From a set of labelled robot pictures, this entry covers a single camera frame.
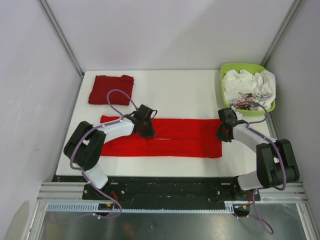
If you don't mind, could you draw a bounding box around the green plastic basket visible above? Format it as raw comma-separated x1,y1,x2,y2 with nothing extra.
220,62,276,116

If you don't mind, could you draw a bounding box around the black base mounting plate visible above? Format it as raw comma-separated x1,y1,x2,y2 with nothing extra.
82,175,261,210

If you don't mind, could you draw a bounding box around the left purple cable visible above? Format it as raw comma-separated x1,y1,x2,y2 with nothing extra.
69,89,123,220

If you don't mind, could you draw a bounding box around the bright red kungfu t-shirt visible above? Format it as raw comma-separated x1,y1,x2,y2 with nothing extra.
100,118,223,159

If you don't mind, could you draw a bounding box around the white cable duct rail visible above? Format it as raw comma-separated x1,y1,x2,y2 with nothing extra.
46,201,249,214

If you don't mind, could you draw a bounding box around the white printed t-shirt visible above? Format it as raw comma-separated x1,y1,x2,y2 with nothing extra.
222,69,276,114

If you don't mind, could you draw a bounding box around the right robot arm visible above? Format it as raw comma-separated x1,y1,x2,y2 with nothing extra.
216,107,300,201

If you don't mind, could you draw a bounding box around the folded dark red shirt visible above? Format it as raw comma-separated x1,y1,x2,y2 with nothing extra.
88,75,135,106

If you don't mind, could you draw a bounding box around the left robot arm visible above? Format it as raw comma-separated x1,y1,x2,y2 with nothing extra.
63,104,158,200

